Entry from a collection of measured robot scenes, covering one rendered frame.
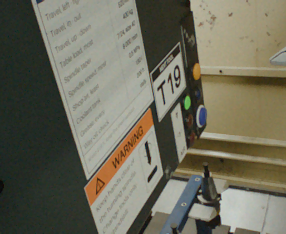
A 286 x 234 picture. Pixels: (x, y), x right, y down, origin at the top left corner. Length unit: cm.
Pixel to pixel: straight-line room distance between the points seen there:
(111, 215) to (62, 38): 21
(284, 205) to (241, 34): 67
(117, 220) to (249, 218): 123
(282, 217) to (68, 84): 138
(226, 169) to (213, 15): 62
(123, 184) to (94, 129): 9
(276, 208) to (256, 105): 41
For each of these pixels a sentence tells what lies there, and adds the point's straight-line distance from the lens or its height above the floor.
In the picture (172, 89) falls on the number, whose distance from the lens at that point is 60.
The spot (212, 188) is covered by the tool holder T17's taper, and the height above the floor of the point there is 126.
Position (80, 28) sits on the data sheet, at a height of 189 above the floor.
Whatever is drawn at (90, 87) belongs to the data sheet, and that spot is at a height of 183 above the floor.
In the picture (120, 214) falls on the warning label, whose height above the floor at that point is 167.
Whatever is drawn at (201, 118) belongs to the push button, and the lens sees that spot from 70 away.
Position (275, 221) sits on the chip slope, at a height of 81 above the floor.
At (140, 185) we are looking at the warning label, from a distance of 55.
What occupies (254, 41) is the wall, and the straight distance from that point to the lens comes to 142.
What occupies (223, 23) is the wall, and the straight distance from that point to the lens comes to 142.
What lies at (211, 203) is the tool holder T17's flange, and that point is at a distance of 117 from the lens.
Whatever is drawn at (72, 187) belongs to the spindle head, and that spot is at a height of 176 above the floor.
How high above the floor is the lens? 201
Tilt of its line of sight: 30 degrees down
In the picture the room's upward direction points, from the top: 12 degrees counter-clockwise
